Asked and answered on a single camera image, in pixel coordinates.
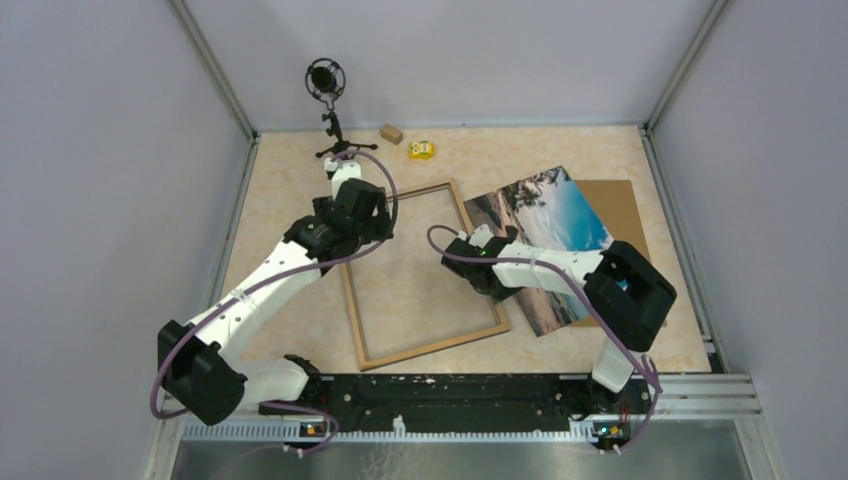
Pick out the beach landscape photo print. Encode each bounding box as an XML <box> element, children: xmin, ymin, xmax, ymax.
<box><xmin>464</xmin><ymin>166</ymin><xmax>614</xmax><ymax>337</ymax></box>

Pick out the aluminium frame rail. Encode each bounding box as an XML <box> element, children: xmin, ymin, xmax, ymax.
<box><xmin>144</xmin><ymin>373</ymin><xmax>785</xmax><ymax>479</ymax></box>

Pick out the yellow toy car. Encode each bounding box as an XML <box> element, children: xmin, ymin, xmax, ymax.
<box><xmin>407</xmin><ymin>140</ymin><xmax>435</xmax><ymax>160</ymax></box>

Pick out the wooden picture frame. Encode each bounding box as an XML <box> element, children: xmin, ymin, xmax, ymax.
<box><xmin>340</xmin><ymin>179</ymin><xmax>511</xmax><ymax>371</ymax></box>

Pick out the small wooden block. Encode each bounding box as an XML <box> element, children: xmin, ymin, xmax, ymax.
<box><xmin>379</xmin><ymin>124</ymin><xmax>404</xmax><ymax>145</ymax></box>

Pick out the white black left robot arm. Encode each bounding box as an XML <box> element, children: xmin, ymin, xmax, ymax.
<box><xmin>149</xmin><ymin>151</ymin><xmax>398</xmax><ymax>426</ymax></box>

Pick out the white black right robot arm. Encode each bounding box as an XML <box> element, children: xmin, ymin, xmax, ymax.
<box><xmin>438</xmin><ymin>225</ymin><xmax>677</xmax><ymax>412</ymax></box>

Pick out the black microphone on tripod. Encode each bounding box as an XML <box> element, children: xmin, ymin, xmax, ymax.
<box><xmin>304</xmin><ymin>57</ymin><xmax>378</xmax><ymax>158</ymax></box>

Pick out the brown cardboard backing board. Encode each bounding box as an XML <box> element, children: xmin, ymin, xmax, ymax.
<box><xmin>569</xmin><ymin>179</ymin><xmax>666</xmax><ymax>329</ymax></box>

